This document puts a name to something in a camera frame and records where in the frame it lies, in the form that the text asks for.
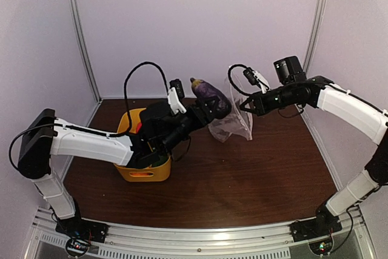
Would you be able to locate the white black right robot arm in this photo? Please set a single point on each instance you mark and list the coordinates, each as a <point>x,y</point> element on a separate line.
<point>323,94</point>

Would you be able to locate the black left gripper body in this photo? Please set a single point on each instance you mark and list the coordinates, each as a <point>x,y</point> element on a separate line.
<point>197,121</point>

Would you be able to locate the left circuit board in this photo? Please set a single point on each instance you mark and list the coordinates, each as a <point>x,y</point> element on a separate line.
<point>77,248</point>

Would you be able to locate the purple toy eggplant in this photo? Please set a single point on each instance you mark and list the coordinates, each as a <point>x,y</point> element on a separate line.
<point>204,89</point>

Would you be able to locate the aluminium corner post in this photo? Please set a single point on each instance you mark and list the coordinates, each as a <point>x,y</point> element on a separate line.
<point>74,9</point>
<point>314,34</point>

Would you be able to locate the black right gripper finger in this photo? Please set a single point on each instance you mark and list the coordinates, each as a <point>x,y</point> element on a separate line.
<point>252,111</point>
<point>248,104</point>

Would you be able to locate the left aluminium corner post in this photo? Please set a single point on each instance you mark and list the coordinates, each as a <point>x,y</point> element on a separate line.
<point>74,9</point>

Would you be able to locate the right circuit board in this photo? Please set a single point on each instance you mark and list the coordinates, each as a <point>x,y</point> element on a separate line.
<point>321,247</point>

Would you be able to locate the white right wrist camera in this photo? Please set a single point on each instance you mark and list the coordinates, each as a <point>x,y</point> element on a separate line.
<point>256,79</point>

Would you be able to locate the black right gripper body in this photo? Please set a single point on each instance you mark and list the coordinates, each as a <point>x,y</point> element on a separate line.
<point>287,98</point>

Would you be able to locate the yellow plastic basket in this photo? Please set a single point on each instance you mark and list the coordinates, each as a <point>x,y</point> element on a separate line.
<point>147,174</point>

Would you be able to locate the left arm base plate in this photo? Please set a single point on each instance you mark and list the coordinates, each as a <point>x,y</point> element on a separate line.
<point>82,229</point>

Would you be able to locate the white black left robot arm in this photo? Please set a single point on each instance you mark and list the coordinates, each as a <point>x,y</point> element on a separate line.
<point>160,132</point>

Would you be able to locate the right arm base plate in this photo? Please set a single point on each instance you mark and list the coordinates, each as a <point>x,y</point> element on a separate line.
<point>310,229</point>

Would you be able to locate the red toy apple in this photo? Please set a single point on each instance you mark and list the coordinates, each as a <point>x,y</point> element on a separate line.
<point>139,125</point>

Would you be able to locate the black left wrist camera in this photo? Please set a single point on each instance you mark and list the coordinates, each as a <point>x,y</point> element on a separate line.
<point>175,95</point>

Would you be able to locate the right aluminium corner post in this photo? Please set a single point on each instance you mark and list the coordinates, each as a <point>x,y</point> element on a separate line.
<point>314,34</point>

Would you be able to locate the circuit board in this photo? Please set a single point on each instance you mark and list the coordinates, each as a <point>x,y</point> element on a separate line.
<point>77,248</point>
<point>321,247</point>

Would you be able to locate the aluminium front rail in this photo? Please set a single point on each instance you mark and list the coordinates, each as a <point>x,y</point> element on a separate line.
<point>274,240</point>

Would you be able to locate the clear zip top bag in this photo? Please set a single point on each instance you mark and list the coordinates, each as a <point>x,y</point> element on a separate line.
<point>237,122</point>

